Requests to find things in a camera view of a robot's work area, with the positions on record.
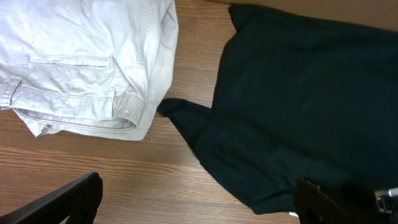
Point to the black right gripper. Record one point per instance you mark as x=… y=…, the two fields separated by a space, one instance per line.
x=387 y=200

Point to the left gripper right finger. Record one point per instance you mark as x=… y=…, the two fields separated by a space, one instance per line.
x=316 y=204

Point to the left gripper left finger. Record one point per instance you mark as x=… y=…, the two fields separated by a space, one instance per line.
x=75 y=202

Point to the black t-shirt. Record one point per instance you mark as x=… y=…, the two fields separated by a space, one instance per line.
x=297 y=97

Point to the folded beige trousers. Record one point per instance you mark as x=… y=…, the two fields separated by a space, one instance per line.
x=93 y=67

